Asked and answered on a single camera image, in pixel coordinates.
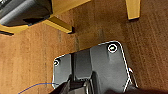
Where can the yellow air hockey table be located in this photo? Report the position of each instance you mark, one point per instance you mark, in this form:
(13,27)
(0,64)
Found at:
(66,5)

